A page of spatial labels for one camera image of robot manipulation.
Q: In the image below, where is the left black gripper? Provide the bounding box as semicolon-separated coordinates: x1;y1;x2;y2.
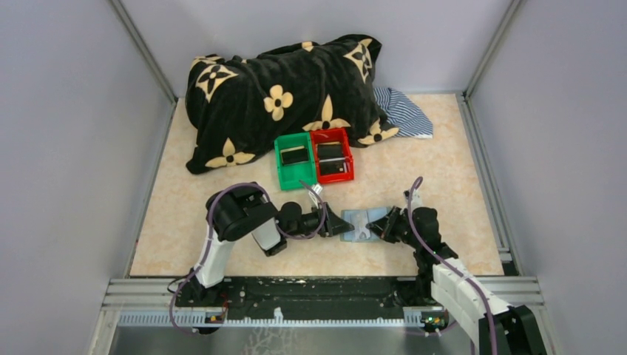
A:
285;201;354;238

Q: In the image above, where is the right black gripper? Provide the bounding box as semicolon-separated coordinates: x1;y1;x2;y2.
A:
367;206;421;250

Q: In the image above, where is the white card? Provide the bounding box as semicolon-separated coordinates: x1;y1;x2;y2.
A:
352;225;373;243

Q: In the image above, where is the sage green card holder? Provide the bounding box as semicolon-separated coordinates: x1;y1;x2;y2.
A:
340;207;390;243

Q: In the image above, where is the dark credit card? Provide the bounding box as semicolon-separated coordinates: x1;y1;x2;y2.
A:
319;158;350;176
316;142;345;160

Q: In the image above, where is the green plastic bin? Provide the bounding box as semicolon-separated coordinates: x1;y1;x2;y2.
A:
274;132;317;191

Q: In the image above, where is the red plastic bin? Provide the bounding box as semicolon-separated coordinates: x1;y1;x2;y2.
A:
310;128;355;184

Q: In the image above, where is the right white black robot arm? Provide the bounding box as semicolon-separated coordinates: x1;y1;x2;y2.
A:
367;207;547;354

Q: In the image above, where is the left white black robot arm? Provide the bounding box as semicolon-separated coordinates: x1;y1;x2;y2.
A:
189;182;355;306

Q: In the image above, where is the blue striped cloth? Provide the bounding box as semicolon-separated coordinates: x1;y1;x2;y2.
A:
373;87;434;139

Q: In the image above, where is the black floral blanket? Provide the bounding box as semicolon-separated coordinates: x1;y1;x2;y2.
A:
185;34;399;175

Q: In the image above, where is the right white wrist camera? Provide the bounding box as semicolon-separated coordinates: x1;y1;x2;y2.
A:
404;190;424;210

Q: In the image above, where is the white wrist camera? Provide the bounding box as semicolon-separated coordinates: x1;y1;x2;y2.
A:
404;190;424;210
308;183;323;200

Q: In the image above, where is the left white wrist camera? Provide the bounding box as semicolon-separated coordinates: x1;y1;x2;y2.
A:
308;183;323;200

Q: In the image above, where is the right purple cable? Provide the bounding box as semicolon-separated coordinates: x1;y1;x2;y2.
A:
406;176;498;355

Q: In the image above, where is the purple cable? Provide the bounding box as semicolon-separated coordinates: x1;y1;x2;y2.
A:
168;180;328;337
406;176;498;355

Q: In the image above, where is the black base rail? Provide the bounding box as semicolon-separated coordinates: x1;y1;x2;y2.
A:
174;277;452;330

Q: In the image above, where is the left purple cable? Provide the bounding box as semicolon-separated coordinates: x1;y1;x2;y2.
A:
168;180;328;337

